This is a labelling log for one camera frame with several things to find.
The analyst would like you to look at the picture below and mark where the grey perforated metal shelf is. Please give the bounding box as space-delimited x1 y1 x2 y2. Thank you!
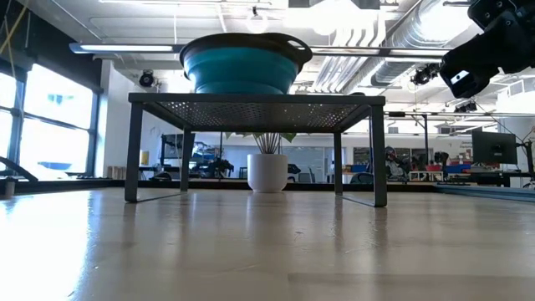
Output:
124 92 388 208

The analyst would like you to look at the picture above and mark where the green plant in white pot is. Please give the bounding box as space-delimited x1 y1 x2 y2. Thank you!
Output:
225 131 298 194

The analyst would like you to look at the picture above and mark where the black ceiling spotlight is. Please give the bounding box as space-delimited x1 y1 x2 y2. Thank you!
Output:
410 62 442 86
139 69 156 89

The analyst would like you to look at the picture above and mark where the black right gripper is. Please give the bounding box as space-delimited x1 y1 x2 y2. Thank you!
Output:
438 0 535 99

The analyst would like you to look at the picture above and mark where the person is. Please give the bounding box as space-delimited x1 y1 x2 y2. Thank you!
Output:
383 145 405 182

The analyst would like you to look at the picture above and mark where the blue collapsible colander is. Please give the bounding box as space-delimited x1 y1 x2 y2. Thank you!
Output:
179 32 313 95

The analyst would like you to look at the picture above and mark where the black computer monitor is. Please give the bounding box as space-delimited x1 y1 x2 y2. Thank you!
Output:
471 130 518 166

